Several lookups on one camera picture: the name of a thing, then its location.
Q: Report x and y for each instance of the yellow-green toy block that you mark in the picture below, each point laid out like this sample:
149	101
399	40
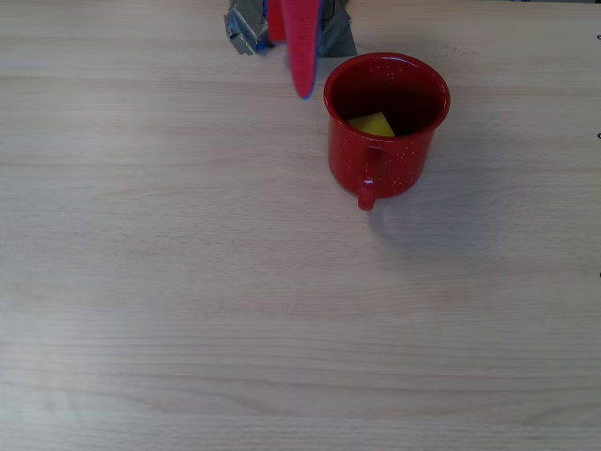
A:
373	124

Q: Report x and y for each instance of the blue and red robot arm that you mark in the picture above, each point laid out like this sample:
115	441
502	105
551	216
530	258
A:
276	21

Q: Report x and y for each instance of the red speckled enamel mug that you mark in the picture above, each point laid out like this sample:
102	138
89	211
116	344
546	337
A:
375	164

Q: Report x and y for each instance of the grey duct tape piece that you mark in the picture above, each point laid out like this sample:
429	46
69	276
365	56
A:
241	33
338	40

